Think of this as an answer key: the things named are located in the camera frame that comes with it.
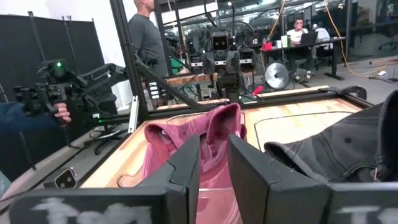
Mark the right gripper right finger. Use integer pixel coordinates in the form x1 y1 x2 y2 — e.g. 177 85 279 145
226 133 398 224

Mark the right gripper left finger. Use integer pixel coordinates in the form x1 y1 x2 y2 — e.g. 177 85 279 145
8 133 201 224

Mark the person's forearm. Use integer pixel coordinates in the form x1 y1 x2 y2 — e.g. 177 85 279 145
0 101 58 135

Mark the smartphone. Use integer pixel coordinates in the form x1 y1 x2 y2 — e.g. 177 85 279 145
53 167 79 190

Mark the office chair base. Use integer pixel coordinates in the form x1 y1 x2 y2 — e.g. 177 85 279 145
83 123 126 156

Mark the person's hand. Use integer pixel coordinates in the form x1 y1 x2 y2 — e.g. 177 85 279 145
53 102 73 124

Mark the wooden background table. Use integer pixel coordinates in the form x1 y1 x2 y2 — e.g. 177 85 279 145
155 73 331 110

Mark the silver round disc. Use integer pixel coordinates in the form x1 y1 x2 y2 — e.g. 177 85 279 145
264 60 291 91

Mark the black background robot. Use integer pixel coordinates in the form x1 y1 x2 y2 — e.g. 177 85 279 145
188 26 259 104

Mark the black desk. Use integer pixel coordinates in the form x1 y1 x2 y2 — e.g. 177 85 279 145
260 36 348 82

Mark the black laptop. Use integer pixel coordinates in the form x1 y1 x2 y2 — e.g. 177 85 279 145
299 30 320 46

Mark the person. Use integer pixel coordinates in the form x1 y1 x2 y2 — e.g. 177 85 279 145
285 17 315 80
127 0 170 80
312 22 335 59

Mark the black partition screen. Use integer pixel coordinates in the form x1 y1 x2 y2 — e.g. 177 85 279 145
0 14 106 183

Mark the white bracket plate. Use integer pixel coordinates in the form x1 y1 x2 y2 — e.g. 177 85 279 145
127 95 139 134

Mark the black aluminium frame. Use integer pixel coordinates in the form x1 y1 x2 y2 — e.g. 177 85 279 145
77 0 374 190

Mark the yellow cable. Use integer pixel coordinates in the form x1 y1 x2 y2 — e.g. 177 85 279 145
322 0 388 79

